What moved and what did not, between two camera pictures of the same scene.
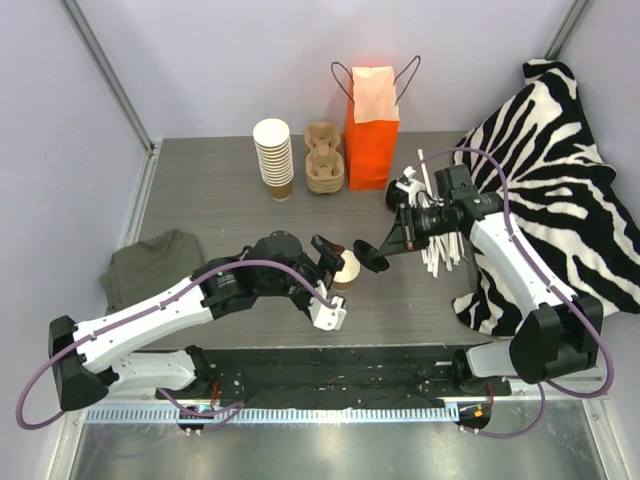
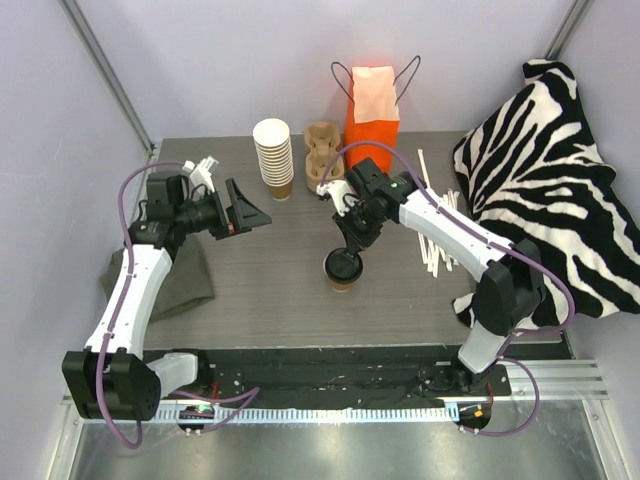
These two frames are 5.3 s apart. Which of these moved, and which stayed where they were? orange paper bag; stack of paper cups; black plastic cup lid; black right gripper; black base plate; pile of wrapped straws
Moved: black right gripper; black plastic cup lid
Stayed: stack of paper cups; black base plate; pile of wrapped straws; orange paper bag
